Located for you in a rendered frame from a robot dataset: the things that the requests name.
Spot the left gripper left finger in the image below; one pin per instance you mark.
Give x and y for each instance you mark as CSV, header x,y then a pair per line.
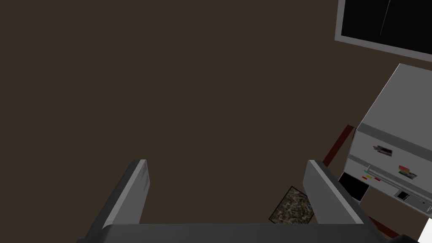
x,y
130,197

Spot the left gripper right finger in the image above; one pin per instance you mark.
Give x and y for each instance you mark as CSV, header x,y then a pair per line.
x,y
329,199

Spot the grey fridge with magnets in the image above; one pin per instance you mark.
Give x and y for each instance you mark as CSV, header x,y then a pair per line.
x,y
395,141

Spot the grey framed dark window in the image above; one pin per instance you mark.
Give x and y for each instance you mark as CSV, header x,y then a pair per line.
x,y
386,23

